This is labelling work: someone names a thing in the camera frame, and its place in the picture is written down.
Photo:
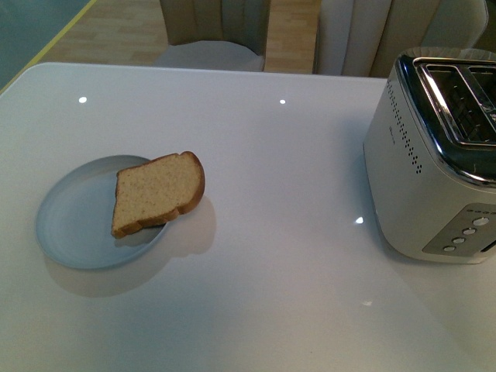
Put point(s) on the light blue round plate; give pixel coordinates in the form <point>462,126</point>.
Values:
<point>73,223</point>

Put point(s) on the slice of brown bread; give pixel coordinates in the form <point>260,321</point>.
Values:
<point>156,192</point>

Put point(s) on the white and chrome toaster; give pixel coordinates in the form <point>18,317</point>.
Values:
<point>430,155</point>

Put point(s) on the beige chair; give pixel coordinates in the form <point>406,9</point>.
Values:
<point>363,38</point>
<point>224,35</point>

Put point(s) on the beige chair left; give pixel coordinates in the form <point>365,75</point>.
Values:
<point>224,35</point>

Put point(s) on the beige chair right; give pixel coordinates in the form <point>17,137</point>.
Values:
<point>363,38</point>

